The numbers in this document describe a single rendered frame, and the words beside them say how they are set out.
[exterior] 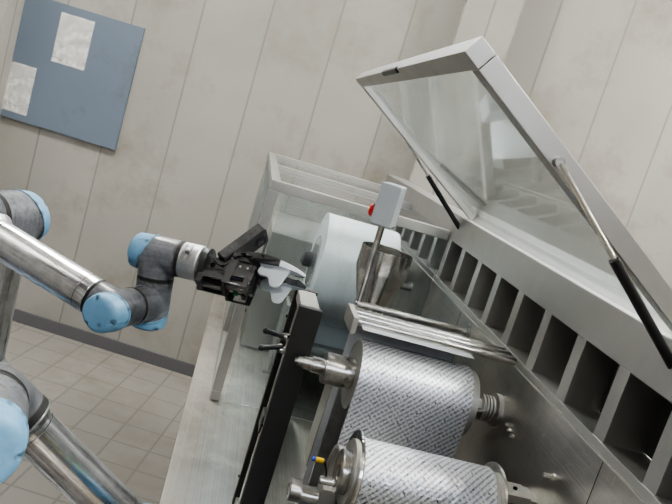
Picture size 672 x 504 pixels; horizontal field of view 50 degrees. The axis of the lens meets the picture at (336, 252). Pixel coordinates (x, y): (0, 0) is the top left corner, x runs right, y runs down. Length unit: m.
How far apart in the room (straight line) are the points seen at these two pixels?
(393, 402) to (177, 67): 3.41
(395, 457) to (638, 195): 3.56
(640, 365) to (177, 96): 3.73
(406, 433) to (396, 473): 0.24
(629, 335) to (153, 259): 0.89
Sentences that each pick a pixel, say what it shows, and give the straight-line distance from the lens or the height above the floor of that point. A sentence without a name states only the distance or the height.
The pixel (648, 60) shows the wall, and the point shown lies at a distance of 4.64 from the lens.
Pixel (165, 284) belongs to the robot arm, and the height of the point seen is 1.40.
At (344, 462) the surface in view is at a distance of 1.24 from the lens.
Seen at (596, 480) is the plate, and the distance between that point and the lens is 1.21.
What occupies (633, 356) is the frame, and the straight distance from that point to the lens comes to 1.19.
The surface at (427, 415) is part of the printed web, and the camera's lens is 1.45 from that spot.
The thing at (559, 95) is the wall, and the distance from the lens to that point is 4.48.
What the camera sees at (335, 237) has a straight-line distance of 2.12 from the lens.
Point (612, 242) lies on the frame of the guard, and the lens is 1.03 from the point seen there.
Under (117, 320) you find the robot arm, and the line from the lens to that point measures 1.38.
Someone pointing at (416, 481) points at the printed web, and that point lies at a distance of 1.24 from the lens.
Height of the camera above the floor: 1.80
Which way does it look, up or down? 10 degrees down
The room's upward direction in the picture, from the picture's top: 17 degrees clockwise
